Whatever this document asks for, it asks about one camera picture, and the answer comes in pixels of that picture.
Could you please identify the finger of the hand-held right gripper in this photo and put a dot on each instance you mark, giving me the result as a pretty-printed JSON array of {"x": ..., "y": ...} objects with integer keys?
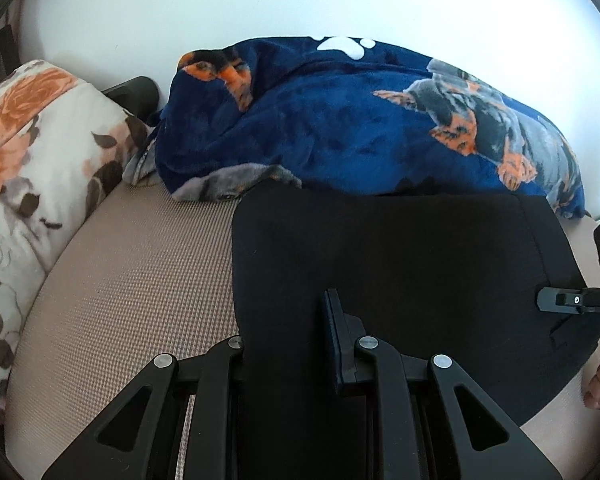
[{"x": 570, "y": 299}]

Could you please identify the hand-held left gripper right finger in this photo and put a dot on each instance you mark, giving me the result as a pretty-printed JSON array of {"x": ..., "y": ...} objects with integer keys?
[{"x": 330, "y": 330}]

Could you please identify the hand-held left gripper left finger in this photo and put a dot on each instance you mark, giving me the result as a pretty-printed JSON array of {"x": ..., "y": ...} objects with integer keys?
[{"x": 225, "y": 375}]

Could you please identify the dark pants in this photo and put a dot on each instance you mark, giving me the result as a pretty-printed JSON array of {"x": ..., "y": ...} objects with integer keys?
[{"x": 405, "y": 260}]

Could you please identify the blue dog print blanket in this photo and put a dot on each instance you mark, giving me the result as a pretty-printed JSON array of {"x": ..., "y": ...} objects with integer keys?
[{"x": 340, "y": 125}]

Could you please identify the white floral pillow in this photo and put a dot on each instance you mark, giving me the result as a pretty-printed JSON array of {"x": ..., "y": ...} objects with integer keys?
[{"x": 45, "y": 160}]

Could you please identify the black object behind pillow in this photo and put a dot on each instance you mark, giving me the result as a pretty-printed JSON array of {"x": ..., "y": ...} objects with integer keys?
[{"x": 132, "y": 92}]

